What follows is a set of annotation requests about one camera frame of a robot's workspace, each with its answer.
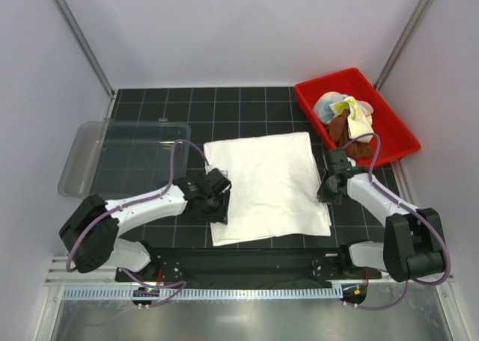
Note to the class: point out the brown towel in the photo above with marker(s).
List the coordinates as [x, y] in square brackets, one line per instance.
[338, 131]

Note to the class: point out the patterned white cloth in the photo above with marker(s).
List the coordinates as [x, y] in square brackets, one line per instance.
[360, 119]

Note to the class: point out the aluminium frame post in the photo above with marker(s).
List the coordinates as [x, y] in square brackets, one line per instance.
[79, 37]
[417, 15]

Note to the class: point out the slotted metal rail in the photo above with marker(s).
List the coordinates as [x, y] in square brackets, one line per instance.
[135, 293]

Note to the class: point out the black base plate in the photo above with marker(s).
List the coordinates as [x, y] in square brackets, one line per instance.
[274, 268]

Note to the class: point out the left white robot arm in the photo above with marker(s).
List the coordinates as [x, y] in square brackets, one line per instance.
[93, 234]

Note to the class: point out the large white towel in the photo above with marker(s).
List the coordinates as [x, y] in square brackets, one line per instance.
[274, 184]

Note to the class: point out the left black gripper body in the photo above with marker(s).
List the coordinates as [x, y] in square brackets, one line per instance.
[211, 200]

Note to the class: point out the right aluminium frame post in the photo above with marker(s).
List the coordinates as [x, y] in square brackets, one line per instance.
[417, 15]

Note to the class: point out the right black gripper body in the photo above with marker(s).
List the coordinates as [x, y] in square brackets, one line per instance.
[328, 172]

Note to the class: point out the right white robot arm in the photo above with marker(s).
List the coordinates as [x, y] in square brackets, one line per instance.
[413, 244]

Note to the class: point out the clear plastic tray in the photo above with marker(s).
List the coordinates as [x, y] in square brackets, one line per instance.
[116, 159]

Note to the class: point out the left aluminium frame post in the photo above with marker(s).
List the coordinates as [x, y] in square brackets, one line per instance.
[79, 37]

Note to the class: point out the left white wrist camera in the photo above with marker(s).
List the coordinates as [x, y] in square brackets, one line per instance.
[213, 169]

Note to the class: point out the red plastic bin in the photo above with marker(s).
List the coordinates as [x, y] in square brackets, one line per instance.
[396, 139]

